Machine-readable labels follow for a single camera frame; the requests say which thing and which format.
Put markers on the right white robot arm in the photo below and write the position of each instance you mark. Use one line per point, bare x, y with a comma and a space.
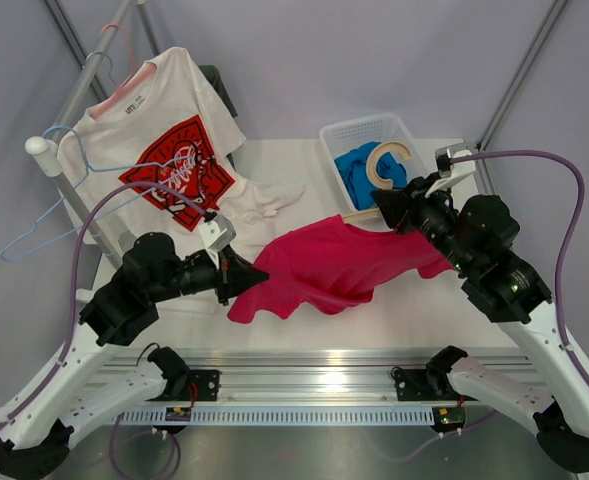
476, 240

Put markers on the pink magenta t shirt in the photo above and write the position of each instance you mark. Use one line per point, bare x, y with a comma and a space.
332, 266

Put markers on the white coca cola t shirt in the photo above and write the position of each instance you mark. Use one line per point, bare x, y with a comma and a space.
168, 139

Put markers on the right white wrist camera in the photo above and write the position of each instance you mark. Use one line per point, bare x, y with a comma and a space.
450, 171

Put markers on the blue cloth in basket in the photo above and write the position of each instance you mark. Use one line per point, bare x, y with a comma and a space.
352, 169

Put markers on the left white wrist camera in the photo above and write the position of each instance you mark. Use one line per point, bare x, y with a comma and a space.
216, 232

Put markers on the white slotted cable duct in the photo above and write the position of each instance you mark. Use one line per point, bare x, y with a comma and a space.
393, 415

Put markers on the blue wire hanger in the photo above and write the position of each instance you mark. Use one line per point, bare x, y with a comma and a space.
44, 151

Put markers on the white plastic basket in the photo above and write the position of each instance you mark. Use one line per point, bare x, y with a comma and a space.
340, 138

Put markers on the metal clothes rack rail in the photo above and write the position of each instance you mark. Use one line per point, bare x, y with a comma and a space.
90, 62

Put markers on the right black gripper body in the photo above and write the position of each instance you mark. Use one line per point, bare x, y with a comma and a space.
432, 216

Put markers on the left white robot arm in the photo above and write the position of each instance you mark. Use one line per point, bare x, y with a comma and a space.
50, 416

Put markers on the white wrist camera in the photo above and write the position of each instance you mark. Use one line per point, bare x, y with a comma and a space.
450, 171
216, 232

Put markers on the dark grey t shirt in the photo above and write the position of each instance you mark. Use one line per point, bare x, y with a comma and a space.
213, 76

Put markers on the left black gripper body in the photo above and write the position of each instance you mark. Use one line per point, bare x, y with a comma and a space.
212, 279

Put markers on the aluminium mounting rail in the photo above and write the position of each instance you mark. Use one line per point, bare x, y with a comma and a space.
307, 375

